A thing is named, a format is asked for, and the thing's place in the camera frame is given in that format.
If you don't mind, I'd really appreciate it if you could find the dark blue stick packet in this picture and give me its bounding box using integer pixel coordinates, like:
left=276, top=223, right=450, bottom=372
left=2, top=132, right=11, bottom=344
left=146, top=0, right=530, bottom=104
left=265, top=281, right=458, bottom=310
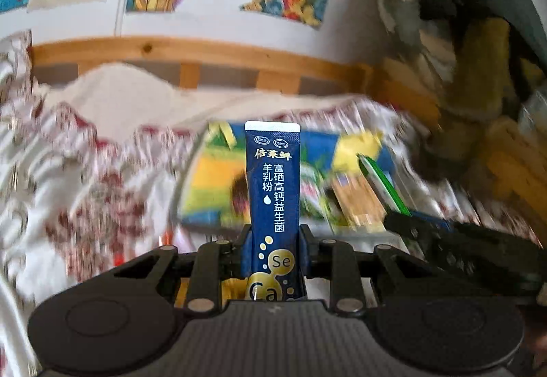
left=244, top=121, right=307, bottom=301

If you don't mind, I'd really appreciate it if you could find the cream pillow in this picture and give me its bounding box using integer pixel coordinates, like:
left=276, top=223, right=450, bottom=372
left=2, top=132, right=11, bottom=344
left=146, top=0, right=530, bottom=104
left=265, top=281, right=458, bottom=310
left=40, top=63, right=364, bottom=134

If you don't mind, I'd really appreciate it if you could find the green edged white packet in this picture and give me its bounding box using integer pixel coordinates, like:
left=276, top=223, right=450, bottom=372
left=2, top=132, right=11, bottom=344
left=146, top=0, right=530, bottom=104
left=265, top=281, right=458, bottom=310
left=357, top=153, right=412, bottom=217

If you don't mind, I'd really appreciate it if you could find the grey white hanging cloth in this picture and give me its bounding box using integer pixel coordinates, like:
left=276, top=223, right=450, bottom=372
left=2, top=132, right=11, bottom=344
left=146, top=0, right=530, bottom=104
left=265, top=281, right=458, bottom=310
left=372, top=0, right=458, bottom=74

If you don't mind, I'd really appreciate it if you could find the floral satin blanket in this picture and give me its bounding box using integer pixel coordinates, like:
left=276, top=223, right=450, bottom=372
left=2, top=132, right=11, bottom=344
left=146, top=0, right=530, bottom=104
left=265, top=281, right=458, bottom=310
left=0, top=31, right=483, bottom=377

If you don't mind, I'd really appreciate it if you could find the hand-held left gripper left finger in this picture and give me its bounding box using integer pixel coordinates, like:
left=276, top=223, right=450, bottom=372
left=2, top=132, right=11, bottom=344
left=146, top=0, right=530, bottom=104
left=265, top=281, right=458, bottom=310
left=113, top=225, right=254, bottom=313

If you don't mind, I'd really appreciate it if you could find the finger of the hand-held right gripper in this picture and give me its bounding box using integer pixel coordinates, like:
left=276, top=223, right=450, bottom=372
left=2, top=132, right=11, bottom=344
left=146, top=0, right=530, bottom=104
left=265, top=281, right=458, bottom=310
left=383, top=210, right=460, bottom=243

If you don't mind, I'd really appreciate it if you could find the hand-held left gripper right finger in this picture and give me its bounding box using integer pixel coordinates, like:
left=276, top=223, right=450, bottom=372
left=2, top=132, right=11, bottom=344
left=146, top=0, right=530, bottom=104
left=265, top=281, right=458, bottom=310
left=300, top=223, right=432, bottom=313

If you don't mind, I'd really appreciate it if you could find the wooden bed frame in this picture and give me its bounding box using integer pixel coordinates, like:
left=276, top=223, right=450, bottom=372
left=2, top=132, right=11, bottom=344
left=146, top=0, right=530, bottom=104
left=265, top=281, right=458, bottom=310
left=30, top=37, right=547, bottom=228

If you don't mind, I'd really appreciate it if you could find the grey tray with dragon drawing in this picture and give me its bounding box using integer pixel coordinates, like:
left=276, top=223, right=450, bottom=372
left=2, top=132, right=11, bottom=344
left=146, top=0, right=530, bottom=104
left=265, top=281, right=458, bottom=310
left=175, top=121, right=411, bottom=250

